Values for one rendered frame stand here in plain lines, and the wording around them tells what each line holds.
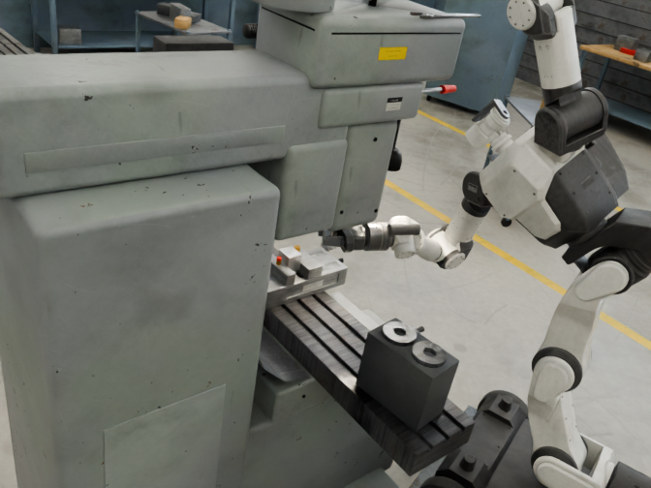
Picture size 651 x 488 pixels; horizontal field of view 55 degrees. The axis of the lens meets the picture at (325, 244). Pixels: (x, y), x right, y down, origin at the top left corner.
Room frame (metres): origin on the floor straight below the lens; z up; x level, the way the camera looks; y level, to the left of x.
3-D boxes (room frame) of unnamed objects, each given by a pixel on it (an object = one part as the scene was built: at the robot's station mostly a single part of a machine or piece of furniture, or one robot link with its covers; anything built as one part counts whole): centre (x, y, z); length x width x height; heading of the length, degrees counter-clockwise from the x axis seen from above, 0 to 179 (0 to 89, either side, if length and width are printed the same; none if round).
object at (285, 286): (1.78, 0.09, 0.99); 0.35 x 0.15 x 0.11; 134
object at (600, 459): (1.45, -0.89, 0.68); 0.21 x 0.20 x 0.13; 61
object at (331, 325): (1.66, 0.02, 0.90); 1.24 x 0.23 x 0.08; 43
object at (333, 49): (1.62, 0.00, 1.81); 0.47 x 0.26 x 0.16; 133
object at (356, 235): (1.66, -0.10, 1.23); 0.13 x 0.12 x 0.10; 20
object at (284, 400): (1.63, -0.01, 0.80); 0.50 x 0.35 x 0.12; 133
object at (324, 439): (1.65, -0.03, 0.44); 0.81 x 0.32 x 0.60; 133
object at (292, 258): (1.76, 0.11, 1.05); 0.06 x 0.05 x 0.06; 44
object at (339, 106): (1.60, 0.02, 1.68); 0.34 x 0.24 x 0.10; 133
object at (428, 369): (1.32, -0.27, 1.04); 0.22 x 0.12 x 0.20; 50
